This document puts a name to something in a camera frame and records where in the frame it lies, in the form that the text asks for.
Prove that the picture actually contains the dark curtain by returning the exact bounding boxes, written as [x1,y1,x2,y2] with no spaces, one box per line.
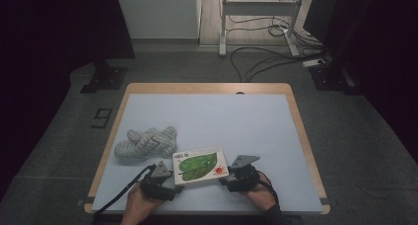
[323,0,418,164]
[0,0,135,199]

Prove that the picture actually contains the white power strip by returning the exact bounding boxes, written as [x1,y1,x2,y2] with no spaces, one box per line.
[302,57,326,69]

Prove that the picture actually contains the grey striped cloth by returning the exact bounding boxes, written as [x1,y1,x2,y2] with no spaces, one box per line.
[113,125,178,160]

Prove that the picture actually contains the black cables on floor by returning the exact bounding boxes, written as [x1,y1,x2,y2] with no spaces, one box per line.
[228,14,329,84]

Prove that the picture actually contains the wooden table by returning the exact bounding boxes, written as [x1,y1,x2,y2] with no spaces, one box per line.
[84,82,330,216]

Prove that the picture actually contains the person's left hand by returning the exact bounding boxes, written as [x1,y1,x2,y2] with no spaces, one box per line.
[120,184,165,225]

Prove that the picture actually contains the thin black and red cable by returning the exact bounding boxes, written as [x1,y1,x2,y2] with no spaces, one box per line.
[255,170,281,206]

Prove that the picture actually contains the person's right hand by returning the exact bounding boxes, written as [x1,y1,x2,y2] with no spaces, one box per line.
[241,174,277,212]

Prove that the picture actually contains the white cabinet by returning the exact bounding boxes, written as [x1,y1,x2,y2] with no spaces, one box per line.
[113,0,202,40]

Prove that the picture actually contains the white picture book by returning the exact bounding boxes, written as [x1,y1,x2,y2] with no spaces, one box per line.
[172,146,230,186]

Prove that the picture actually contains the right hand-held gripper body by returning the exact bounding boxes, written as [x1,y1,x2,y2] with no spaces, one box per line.
[231,154,260,192]

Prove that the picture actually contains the black stand base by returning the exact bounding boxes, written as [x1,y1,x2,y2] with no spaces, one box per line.
[309,65,363,96]
[80,58,128,95]

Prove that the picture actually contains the black floor tape mark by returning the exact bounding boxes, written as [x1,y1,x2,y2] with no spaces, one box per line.
[91,108,113,129]

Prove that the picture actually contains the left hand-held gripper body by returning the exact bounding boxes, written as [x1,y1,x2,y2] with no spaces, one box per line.
[139,160,174,199]

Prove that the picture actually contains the white metal stand frame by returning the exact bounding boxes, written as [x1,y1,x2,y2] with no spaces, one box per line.
[219,0,309,57]

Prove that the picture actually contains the black monitor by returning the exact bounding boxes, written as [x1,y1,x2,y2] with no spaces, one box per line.
[303,0,333,43]

